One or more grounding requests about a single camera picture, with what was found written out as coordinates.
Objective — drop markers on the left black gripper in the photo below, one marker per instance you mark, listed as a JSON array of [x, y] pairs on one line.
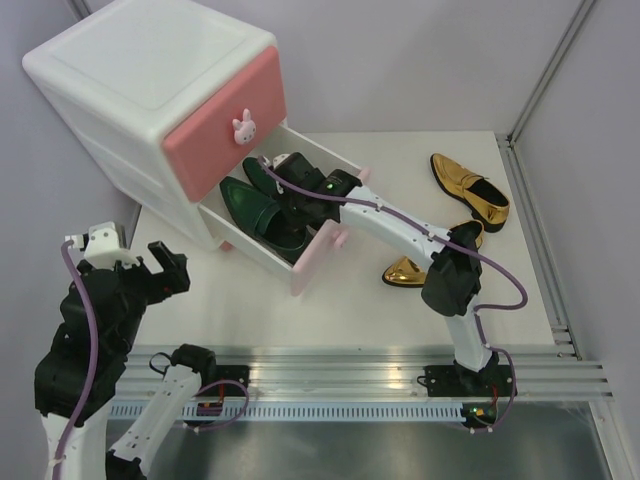
[[175, 264]]

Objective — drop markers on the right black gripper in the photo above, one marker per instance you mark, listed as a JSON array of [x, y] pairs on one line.
[[294, 221]]

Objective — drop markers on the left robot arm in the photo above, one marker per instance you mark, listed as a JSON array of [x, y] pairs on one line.
[[75, 382]]

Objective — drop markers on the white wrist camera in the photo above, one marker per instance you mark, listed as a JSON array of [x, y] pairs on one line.
[[104, 246], [274, 162]]

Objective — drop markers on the white plastic shoe cabinet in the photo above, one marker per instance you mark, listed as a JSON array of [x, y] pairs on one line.
[[126, 76]]

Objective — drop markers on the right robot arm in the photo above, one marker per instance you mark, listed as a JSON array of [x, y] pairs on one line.
[[449, 258]]

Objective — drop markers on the gold loafer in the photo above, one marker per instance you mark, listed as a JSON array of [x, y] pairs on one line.
[[487, 203], [404, 273]]

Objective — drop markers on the gold loafer near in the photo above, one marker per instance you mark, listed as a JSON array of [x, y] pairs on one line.
[[404, 273]]

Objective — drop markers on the dark pink drawer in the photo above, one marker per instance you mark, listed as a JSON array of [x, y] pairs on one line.
[[210, 142]]

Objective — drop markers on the green loafer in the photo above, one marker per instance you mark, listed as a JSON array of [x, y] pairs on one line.
[[261, 218], [258, 178]]

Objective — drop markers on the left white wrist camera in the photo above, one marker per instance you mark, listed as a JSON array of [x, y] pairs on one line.
[[104, 246]]

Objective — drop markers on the gold loafer far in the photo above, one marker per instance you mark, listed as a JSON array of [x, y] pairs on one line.
[[487, 203]]

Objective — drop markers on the white slotted cable duct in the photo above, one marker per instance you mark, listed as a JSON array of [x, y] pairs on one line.
[[326, 412]]

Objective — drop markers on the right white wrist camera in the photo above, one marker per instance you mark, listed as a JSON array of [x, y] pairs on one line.
[[274, 162]]

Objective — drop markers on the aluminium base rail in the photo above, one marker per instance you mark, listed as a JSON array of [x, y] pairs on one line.
[[543, 374]]

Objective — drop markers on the aluminium corner frame post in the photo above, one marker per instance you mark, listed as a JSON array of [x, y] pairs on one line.
[[561, 51]]

